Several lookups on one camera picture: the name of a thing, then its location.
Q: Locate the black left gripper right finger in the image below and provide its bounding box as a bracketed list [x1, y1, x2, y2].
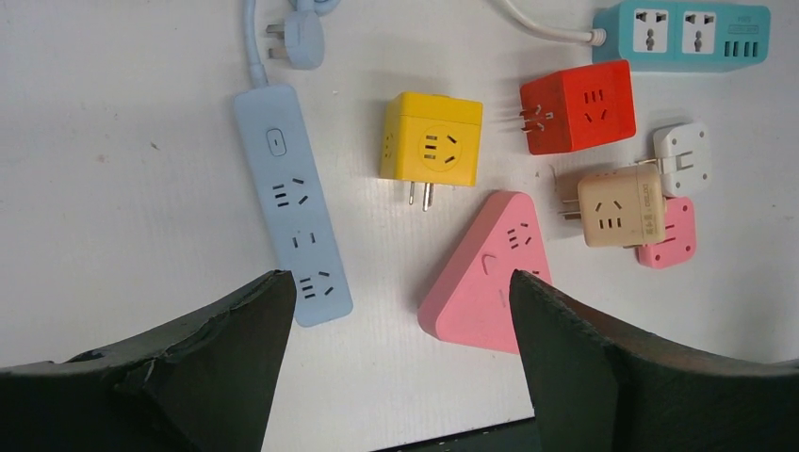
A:
[509, 270, 798, 451]

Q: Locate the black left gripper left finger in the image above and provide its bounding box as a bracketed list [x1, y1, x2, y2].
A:
[1, 270, 297, 451]

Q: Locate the pink power strip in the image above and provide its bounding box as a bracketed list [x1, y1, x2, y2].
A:
[417, 191, 553, 354]

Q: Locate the pink plug adapter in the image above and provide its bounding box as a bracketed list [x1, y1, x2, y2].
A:
[636, 197, 697, 269]

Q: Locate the beige cube socket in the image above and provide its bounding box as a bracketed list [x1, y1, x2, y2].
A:
[556, 163, 666, 248]

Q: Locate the white plug adapter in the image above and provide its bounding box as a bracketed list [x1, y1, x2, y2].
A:
[638, 122, 712, 198]

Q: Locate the red cube socket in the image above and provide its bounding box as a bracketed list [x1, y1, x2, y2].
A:
[513, 59, 637, 155]

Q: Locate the yellow cube socket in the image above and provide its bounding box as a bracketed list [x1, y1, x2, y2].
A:
[379, 91, 483, 212]

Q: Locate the teal power strip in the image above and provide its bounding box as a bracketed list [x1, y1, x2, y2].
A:
[592, 1, 772, 73]

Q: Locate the light blue power strip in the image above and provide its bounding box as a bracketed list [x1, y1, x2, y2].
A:
[234, 84, 353, 327]

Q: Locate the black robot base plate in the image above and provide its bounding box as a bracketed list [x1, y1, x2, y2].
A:
[380, 418, 543, 452]

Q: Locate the white coiled cable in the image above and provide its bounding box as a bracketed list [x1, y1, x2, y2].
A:
[493, 0, 608, 46]

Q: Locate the light blue cable with plug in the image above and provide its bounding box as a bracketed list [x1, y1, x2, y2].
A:
[241, 0, 343, 89]

